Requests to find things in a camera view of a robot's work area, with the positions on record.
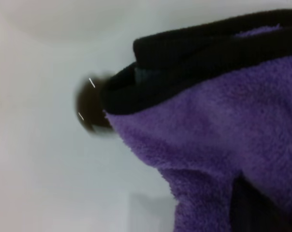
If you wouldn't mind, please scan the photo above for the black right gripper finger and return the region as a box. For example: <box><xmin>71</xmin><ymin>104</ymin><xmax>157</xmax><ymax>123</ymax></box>
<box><xmin>229</xmin><ymin>174</ymin><xmax>292</xmax><ymax>232</ymax></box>

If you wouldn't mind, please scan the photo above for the dark brown liquid stain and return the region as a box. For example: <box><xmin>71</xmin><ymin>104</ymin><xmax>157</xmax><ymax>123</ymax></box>
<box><xmin>73</xmin><ymin>71</ymin><xmax>115</xmax><ymax>137</ymax></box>

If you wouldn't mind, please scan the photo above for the purple cloth with black edge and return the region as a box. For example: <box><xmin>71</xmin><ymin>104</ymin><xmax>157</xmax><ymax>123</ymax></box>
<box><xmin>102</xmin><ymin>8</ymin><xmax>292</xmax><ymax>232</ymax></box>

